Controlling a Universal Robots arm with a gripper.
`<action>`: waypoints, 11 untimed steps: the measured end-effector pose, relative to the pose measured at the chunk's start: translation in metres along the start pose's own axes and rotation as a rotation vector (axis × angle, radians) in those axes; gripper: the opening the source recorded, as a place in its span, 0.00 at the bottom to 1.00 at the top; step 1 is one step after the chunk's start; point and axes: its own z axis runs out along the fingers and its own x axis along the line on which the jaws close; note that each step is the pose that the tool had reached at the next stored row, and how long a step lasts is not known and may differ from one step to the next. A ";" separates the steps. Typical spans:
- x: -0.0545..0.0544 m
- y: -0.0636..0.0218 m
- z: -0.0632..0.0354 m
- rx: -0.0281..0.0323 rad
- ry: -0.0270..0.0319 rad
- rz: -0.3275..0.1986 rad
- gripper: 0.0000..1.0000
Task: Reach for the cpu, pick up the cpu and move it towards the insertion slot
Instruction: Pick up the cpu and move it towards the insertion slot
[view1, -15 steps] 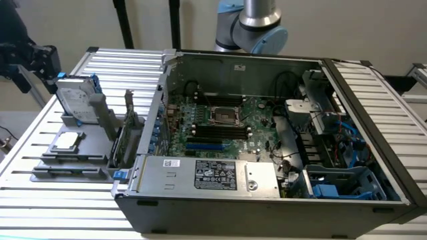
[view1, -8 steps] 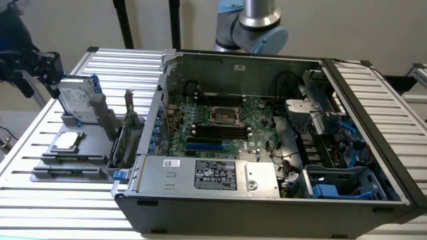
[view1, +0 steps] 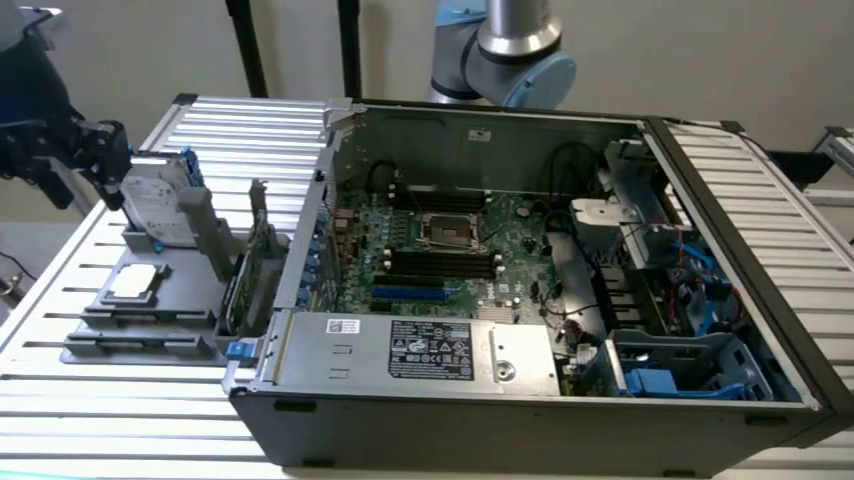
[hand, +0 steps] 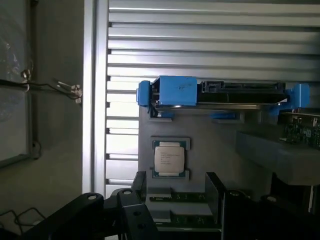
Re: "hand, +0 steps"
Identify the disk in blue caddy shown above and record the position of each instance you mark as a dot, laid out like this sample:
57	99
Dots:
220	92

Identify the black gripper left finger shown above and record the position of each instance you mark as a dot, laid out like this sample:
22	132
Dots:
130	212

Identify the grey parts rack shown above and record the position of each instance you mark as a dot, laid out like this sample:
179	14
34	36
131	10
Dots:
200	150

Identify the silver CPU chip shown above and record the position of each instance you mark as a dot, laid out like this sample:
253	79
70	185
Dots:
170	157

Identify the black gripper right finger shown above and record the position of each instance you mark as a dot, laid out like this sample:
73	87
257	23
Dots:
240	212

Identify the green graphics card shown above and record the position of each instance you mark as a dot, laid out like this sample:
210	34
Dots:
301	130

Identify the grey framed panel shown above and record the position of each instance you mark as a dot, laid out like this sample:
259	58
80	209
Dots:
15	82

